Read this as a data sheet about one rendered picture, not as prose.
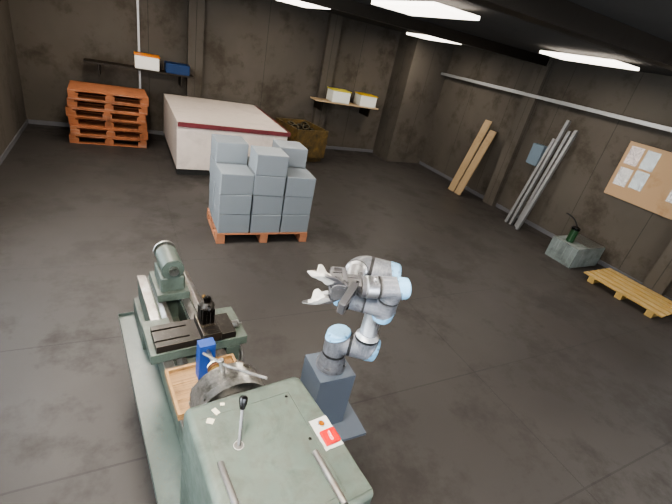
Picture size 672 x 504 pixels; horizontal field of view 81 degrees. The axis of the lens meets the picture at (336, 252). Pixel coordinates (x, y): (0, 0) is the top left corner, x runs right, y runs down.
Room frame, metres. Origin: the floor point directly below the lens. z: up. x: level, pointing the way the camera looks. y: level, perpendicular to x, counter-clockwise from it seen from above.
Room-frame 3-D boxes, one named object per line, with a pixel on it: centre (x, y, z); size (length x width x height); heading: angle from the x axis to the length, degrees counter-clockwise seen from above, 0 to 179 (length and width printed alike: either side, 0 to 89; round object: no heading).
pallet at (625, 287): (5.68, -4.64, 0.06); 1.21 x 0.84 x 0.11; 31
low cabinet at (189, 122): (7.97, 2.78, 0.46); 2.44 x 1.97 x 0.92; 31
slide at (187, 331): (1.72, 0.69, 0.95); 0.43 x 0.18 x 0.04; 128
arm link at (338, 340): (1.54, -0.11, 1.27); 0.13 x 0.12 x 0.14; 87
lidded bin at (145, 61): (8.19, 4.44, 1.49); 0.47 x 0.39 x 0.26; 121
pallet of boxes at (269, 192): (5.06, 1.19, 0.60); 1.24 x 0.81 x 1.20; 120
